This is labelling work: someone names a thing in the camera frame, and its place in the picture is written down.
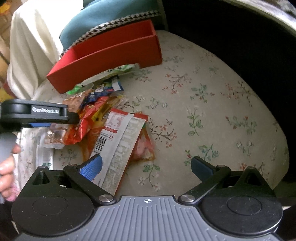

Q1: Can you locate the yellow smiling bread packet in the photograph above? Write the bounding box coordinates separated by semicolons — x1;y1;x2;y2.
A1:
92;95;128;122

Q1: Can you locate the person's left hand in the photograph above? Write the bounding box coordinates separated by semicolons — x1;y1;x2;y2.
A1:
0;144;21;201

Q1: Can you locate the red white barcode snack packet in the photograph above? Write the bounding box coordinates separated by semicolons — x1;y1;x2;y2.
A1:
91;108;149;195

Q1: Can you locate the red Trolli candy bag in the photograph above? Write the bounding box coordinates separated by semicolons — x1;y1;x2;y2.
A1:
63;96;109;145

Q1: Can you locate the white clear small packet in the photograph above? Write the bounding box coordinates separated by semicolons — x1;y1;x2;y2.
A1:
44;123;69;150

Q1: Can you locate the green white snack packet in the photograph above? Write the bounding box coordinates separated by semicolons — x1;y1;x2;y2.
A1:
66;63;139;95

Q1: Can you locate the brown tofu snack packet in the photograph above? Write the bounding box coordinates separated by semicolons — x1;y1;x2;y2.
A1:
62;89;92;113

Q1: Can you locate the cream white blanket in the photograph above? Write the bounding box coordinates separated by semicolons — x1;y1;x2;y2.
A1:
7;1;83;99

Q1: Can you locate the orange pink snack packet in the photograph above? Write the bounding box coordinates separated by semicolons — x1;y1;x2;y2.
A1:
129;111;156;162

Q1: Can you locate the blue snack packet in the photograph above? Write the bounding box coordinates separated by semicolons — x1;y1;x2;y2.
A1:
84;75;124;104

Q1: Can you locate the silver white long packet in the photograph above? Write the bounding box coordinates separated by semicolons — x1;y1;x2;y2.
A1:
20;128;54;170

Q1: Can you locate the teal houndstooth-trimmed sofa cushion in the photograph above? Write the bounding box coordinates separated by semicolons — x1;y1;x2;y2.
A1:
60;0;166;55

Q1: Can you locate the red cardboard box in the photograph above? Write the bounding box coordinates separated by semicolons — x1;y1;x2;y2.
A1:
47;20;162;93

